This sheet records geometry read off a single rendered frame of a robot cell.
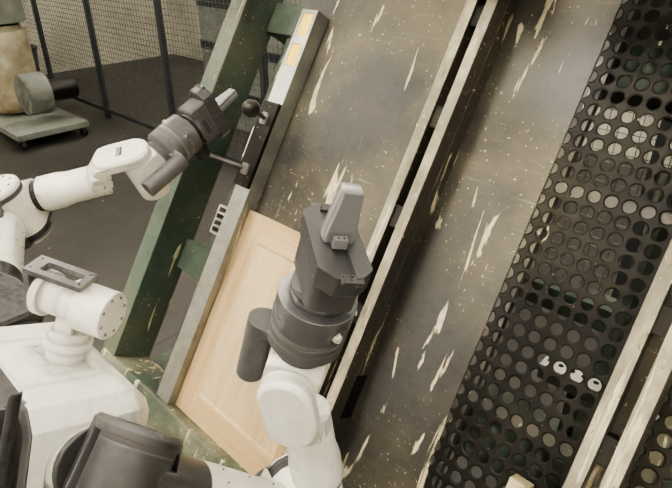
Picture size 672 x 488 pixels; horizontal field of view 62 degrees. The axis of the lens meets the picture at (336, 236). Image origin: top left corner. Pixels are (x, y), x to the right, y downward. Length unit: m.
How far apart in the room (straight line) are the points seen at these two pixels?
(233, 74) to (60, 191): 0.53
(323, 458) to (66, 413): 0.32
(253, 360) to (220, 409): 0.63
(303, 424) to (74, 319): 0.33
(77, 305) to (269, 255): 0.53
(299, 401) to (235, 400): 0.63
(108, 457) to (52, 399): 0.13
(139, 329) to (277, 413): 0.93
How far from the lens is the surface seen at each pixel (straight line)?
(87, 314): 0.79
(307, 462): 0.77
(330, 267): 0.52
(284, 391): 0.63
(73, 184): 1.20
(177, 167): 1.14
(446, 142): 0.99
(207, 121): 1.21
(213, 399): 1.31
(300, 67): 1.29
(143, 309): 1.53
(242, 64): 1.49
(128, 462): 0.68
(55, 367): 0.84
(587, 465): 0.86
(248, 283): 1.25
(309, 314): 0.58
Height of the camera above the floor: 1.85
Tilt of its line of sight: 29 degrees down
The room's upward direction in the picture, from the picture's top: straight up
